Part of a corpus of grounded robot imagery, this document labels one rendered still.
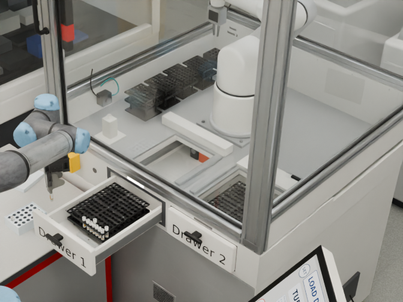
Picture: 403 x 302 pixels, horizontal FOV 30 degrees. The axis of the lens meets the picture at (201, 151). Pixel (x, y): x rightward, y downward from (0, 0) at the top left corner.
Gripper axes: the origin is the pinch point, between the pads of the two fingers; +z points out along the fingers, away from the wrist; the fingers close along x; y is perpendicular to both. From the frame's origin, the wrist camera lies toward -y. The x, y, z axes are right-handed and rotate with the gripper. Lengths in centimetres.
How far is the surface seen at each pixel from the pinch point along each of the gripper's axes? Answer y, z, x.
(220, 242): 49, 6, -35
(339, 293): 60, -21, -88
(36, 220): -5.2, 8.3, -4.9
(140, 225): 27.6, 9.9, -14.8
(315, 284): 57, -19, -81
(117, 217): 20.6, 7.9, -11.4
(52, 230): -1.2, 7.8, -11.9
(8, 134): -7, 26, 75
